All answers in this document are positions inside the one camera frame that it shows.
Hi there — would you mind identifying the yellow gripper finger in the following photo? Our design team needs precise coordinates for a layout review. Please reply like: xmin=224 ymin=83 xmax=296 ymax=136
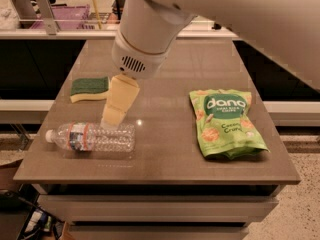
xmin=101 ymin=74 xmax=140 ymax=128

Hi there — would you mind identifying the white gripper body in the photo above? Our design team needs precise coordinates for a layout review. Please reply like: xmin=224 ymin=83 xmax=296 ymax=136
xmin=111 ymin=30 xmax=167 ymax=79

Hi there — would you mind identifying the clear plastic water bottle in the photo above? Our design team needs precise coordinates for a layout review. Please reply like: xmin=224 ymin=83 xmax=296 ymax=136
xmin=45 ymin=122 xmax=135 ymax=152

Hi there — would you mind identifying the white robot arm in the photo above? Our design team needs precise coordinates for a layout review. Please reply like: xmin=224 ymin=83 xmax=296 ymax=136
xmin=112 ymin=0 xmax=320 ymax=90

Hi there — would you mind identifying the green yellow sponge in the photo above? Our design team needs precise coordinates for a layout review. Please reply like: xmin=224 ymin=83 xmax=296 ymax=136
xmin=70 ymin=77 xmax=109 ymax=103

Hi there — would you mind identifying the purple plastic crate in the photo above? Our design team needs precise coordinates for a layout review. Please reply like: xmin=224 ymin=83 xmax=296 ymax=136
xmin=29 ymin=4 xmax=91 ymax=31

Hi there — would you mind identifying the yellow pole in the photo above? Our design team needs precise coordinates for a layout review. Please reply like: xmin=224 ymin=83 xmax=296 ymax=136
xmin=92 ymin=0 xmax=102 ymax=30

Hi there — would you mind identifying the green snack chip bag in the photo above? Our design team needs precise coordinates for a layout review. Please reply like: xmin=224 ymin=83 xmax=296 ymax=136
xmin=189 ymin=89 xmax=268 ymax=160

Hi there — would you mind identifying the glass railing with metal posts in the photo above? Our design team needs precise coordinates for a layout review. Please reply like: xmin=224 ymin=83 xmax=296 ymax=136
xmin=0 ymin=0 xmax=241 ymax=40

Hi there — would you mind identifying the grey drawer cabinet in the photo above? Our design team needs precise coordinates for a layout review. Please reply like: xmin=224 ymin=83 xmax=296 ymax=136
xmin=38 ymin=193 xmax=278 ymax=240

